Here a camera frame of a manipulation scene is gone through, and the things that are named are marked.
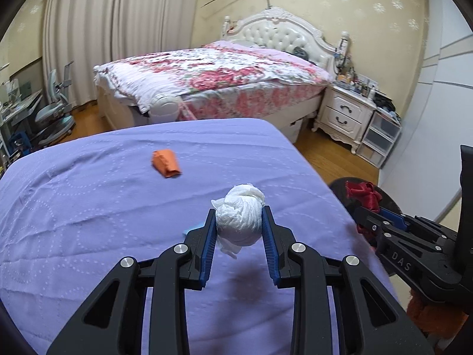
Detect orange folded cloth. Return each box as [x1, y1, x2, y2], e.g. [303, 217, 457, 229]
[151, 149, 183, 179]

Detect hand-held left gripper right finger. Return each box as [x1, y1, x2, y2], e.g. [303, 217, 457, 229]
[260, 207, 435, 355]

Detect trash bin with black liner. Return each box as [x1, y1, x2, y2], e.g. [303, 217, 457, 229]
[328, 177, 401, 278]

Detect grey desk chair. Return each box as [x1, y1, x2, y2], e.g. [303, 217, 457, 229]
[35, 61, 76, 145]

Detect floral bedspread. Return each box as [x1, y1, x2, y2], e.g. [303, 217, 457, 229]
[94, 41, 333, 113]

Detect cluster of small bottles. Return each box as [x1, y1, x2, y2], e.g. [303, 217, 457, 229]
[334, 67, 379, 99]

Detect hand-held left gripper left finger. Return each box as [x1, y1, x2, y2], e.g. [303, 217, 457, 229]
[47, 208, 217, 355]

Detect plastic drawer unit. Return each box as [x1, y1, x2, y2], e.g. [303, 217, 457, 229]
[358, 111, 403, 169]

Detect white tufted bed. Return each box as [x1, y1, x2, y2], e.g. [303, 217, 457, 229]
[94, 7, 350, 141]

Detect white sock ball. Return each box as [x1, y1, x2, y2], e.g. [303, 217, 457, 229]
[211, 183, 266, 256]

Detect white nightstand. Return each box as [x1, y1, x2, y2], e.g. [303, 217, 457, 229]
[312, 83, 378, 155]

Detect purple quilted table cover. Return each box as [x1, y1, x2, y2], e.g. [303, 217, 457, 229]
[0, 118, 400, 355]

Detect cream curtain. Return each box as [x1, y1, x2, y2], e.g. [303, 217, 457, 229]
[42, 0, 202, 109]

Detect white wardrobe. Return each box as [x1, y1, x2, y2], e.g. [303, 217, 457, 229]
[379, 0, 473, 230]

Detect red cloth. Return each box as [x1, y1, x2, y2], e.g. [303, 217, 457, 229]
[345, 180, 383, 213]

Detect blue plastic crate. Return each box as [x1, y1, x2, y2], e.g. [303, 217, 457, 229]
[9, 133, 32, 156]

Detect grey study desk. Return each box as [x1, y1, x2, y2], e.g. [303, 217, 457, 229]
[0, 89, 43, 134]

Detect black bag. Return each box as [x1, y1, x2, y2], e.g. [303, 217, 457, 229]
[373, 94, 401, 122]

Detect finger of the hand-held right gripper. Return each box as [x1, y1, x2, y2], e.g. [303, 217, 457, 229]
[379, 208, 418, 230]
[353, 206, 394, 246]

